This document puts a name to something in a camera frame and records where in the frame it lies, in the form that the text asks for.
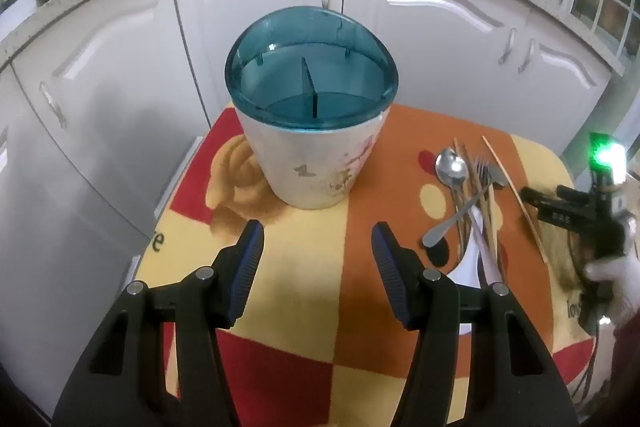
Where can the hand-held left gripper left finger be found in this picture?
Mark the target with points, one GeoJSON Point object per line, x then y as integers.
{"type": "Point", "coordinates": [247, 257]}

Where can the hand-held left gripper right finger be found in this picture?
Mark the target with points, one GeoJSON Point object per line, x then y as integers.
{"type": "Point", "coordinates": [387, 257]}

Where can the metal spoon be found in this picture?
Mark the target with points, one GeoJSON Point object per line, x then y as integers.
{"type": "Point", "coordinates": [451, 169]}
{"type": "Point", "coordinates": [452, 222]}

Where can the white utensil holder teal lid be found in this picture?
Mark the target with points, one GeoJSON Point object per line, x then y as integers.
{"type": "Point", "coordinates": [310, 157]}

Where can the white plastic spoon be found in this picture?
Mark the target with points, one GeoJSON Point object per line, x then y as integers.
{"type": "Point", "coordinates": [470, 274]}

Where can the person's right hand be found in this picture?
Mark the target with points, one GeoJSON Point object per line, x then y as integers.
{"type": "Point", "coordinates": [625, 287]}

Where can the light wooden chopstick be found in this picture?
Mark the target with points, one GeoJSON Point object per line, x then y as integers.
{"type": "Point", "coordinates": [515, 197]}

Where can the printed orange yellow blanket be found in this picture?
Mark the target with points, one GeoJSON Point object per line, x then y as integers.
{"type": "Point", "coordinates": [325, 232]}

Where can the white cabinet door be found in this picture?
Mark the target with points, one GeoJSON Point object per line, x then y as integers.
{"type": "Point", "coordinates": [440, 72]}
{"type": "Point", "coordinates": [125, 107]}
{"type": "Point", "coordinates": [565, 107]}
{"type": "Point", "coordinates": [50, 257]}
{"type": "Point", "coordinates": [210, 32]}

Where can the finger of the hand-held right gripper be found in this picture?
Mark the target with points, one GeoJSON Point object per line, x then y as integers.
{"type": "Point", "coordinates": [575, 196]}
{"type": "Point", "coordinates": [542, 207]}

